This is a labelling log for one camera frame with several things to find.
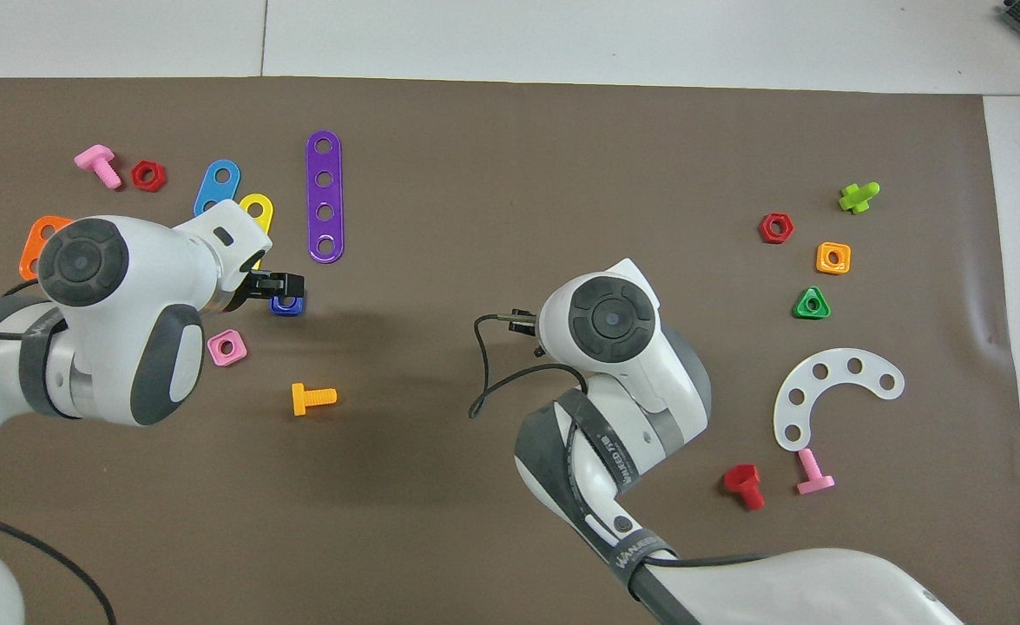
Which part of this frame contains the pink square plastic nut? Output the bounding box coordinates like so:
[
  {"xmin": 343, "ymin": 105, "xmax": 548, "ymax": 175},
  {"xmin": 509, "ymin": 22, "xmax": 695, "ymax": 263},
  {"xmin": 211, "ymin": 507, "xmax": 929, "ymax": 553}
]
[{"xmin": 207, "ymin": 329, "xmax": 248, "ymax": 367}]

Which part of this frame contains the red plastic screw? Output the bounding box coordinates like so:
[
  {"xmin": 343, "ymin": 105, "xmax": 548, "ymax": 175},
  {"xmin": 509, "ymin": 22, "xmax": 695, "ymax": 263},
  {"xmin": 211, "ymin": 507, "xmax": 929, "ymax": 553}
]
[{"xmin": 722, "ymin": 464, "xmax": 766, "ymax": 510}]

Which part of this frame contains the orange plastic screw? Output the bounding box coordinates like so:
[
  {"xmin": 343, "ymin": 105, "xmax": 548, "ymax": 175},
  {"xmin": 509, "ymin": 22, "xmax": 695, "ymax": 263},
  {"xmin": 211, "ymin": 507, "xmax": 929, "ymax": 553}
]
[{"xmin": 291, "ymin": 383, "xmax": 338, "ymax": 417}]

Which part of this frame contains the purple four-hole strip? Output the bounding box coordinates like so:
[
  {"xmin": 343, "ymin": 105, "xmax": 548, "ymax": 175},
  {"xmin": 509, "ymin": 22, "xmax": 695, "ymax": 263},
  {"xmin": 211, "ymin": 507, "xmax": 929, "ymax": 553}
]
[{"xmin": 306, "ymin": 130, "xmax": 345, "ymax": 264}]

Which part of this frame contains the green triangle plastic nut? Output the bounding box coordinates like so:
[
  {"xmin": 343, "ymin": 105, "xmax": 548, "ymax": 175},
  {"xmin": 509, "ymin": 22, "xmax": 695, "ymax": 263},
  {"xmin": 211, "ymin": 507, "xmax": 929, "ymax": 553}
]
[{"xmin": 793, "ymin": 286, "xmax": 832, "ymax": 320}]

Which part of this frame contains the brown table mat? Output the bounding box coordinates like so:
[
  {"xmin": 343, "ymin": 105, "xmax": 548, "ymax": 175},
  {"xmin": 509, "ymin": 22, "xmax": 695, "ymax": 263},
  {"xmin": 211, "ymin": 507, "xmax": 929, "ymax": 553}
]
[{"xmin": 0, "ymin": 76, "xmax": 1020, "ymax": 625}]

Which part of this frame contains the yellow three-hole strip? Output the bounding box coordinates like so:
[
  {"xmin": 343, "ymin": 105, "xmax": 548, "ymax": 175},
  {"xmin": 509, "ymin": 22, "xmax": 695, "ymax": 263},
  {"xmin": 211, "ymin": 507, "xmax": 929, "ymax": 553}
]
[{"xmin": 239, "ymin": 193, "xmax": 275, "ymax": 235}]

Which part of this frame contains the white curved holed strip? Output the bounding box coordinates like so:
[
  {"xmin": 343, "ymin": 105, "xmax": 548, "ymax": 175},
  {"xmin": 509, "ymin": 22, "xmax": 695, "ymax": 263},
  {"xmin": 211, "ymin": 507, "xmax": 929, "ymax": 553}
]
[{"xmin": 773, "ymin": 348, "xmax": 906, "ymax": 452}]

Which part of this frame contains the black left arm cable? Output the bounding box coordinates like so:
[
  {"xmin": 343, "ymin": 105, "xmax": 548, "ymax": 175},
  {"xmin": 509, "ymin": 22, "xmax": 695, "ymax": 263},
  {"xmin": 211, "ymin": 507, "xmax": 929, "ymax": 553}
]
[{"xmin": 0, "ymin": 278, "xmax": 117, "ymax": 625}]

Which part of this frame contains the blue two-hole strip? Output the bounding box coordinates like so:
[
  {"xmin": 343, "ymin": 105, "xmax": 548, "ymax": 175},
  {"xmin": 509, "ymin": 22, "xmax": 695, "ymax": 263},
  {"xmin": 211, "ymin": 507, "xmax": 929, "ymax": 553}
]
[{"xmin": 193, "ymin": 160, "xmax": 242, "ymax": 218}]

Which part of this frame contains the orange heart-shaped holed plate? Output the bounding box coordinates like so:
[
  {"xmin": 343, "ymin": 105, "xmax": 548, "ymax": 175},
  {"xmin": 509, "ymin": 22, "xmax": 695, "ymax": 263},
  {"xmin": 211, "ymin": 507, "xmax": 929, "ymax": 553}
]
[{"xmin": 19, "ymin": 215, "xmax": 75, "ymax": 281}]

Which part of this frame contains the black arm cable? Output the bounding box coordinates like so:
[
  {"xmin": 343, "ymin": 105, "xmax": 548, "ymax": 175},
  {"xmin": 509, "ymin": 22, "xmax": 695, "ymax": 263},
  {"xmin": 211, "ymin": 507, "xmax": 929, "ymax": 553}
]
[
  {"xmin": 469, "ymin": 312, "xmax": 775, "ymax": 569},
  {"xmin": 0, "ymin": 278, "xmax": 117, "ymax": 625}
]

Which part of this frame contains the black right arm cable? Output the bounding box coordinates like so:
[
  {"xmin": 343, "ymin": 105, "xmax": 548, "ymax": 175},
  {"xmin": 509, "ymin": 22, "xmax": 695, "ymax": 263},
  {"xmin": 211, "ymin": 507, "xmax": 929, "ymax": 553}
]
[{"xmin": 469, "ymin": 312, "xmax": 775, "ymax": 569}]

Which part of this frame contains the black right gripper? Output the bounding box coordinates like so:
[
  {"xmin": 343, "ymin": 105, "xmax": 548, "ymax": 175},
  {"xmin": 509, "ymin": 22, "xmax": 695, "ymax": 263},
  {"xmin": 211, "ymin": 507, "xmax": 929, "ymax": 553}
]
[{"xmin": 510, "ymin": 309, "xmax": 545, "ymax": 359}]

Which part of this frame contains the pink plastic screw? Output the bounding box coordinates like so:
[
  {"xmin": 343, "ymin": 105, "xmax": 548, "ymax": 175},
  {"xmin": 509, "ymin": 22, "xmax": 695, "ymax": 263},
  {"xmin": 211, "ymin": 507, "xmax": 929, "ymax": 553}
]
[
  {"xmin": 796, "ymin": 448, "xmax": 836, "ymax": 496},
  {"xmin": 74, "ymin": 144, "xmax": 123, "ymax": 190}
]

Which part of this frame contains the lime green plastic screw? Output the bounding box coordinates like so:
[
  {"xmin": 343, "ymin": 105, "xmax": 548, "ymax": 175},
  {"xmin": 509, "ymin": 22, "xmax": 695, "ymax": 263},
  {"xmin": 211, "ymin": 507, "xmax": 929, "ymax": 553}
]
[{"xmin": 838, "ymin": 181, "xmax": 881, "ymax": 214}]

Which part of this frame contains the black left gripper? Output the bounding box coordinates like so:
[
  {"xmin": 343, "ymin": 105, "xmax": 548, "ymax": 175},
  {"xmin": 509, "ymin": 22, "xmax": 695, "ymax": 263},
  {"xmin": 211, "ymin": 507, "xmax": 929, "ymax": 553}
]
[{"xmin": 236, "ymin": 260, "xmax": 305, "ymax": 306}]

